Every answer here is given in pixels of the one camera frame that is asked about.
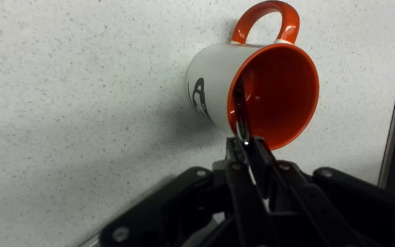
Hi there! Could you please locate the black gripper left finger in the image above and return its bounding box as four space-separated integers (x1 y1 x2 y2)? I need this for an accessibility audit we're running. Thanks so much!
97 136 273 247

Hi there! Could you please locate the white mug orange inside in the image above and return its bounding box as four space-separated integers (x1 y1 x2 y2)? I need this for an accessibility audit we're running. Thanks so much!
184 0 321 153

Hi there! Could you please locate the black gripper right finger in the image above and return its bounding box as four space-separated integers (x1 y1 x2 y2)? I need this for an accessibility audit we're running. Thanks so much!
245 136 395 247

